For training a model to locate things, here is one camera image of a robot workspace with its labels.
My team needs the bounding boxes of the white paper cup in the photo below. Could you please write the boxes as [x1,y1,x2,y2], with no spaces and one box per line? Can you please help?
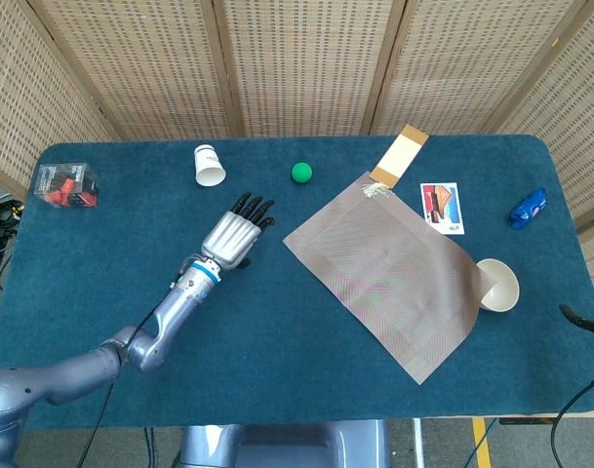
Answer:
[193,143,228,188]

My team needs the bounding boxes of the clear box with red item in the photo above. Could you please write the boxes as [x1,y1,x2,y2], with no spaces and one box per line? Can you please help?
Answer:
[32,161,101,211]

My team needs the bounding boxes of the woven rattan screen panel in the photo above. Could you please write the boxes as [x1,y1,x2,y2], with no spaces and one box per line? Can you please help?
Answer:
[201,0,408,139]
[494,0,594,303]
[369,0,591,137]
[25,0,245,143]
[0,0,123,201]

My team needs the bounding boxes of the beige round bowl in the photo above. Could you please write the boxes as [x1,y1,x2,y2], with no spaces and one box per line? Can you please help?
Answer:
[474,257,521,314]

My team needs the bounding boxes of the beige brown tasselled bookmark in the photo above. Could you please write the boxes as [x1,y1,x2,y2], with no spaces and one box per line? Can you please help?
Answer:
[361,123,431,202]

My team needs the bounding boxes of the blue-gray robot torso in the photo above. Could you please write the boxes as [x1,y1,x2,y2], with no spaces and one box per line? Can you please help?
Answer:
[178,421,391,468]

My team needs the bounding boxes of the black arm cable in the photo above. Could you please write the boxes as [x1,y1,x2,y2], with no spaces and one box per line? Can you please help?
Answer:
[76,280,181,468]
[553,370,594,468]

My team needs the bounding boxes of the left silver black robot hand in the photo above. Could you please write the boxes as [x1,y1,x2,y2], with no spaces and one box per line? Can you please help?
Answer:
[199,191,277,271]

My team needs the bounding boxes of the red blue picture postcard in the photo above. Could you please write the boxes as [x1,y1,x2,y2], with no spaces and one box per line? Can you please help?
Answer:
[418,181,466,237]

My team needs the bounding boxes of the gray woven placemat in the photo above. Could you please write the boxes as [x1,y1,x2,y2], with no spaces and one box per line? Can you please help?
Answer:
[282,171,498,387]

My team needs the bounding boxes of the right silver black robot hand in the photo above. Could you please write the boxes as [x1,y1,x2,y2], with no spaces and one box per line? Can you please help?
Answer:
[559,304,594,339]

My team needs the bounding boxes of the black yellow floor device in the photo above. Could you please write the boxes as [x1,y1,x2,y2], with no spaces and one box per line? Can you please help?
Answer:
[0,197,25,233]

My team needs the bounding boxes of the blue snack packet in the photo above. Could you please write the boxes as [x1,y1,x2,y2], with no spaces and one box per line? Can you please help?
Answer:
[508,186,548,231]

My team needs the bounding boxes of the white table leg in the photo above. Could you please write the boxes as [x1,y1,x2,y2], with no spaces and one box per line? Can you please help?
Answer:
[412,418,425,468]

